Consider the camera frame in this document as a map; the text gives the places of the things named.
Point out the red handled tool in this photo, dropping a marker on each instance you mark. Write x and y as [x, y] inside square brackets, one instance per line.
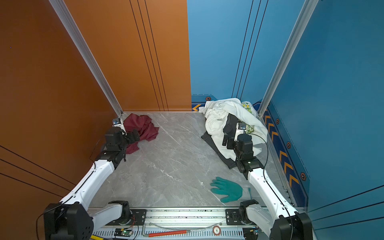
[169, 233]

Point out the yellow black caliper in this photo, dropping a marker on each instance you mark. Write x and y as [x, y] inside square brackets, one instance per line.
[93, 237]

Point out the right aluminium corner post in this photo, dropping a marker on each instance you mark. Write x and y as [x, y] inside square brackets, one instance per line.
[292, 43]

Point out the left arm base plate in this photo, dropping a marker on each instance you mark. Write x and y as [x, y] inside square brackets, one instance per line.
[138, 217]

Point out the white cloth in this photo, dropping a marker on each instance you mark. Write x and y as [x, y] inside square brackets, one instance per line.
[216, 114]

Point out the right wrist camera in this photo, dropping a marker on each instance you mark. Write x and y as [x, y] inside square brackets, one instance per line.
[241, 128]

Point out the green rubber glove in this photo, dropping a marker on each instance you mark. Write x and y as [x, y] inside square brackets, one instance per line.
[230, 191]

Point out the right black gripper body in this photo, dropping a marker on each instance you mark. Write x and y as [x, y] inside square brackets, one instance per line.
[239, 155]

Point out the green circuit board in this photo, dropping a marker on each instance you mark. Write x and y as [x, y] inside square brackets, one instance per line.
[124, 232]

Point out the left aluminium corner post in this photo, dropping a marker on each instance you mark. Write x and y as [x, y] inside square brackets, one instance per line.
[75, 34]

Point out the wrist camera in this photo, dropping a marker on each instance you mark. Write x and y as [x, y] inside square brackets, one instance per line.
[241, 128]
[117, 122]

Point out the dark grey garment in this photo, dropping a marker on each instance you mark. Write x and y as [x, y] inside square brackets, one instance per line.
[230, 127]

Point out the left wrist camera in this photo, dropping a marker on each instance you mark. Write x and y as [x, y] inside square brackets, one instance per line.
[117, 122]

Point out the aluminium corner post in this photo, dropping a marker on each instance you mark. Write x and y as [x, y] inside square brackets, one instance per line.
[75, 34]
[292, 43]

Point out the maroon shirt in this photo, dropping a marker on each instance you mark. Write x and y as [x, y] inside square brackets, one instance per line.
[143, 124]

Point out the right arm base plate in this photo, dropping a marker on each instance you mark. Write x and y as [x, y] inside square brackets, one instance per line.
[237, 217]

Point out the aluminium front rail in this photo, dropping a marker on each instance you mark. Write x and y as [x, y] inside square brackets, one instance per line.
[199, 220]

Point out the round red white sticker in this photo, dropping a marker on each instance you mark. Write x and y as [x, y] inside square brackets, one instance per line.
[217, 231]

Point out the lemon print cloth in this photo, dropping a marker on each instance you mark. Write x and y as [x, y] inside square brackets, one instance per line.
[249, 107]

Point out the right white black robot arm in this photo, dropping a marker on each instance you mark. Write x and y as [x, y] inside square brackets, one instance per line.
[281, 221]

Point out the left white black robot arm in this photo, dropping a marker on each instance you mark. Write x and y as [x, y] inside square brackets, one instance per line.
[73, 218]

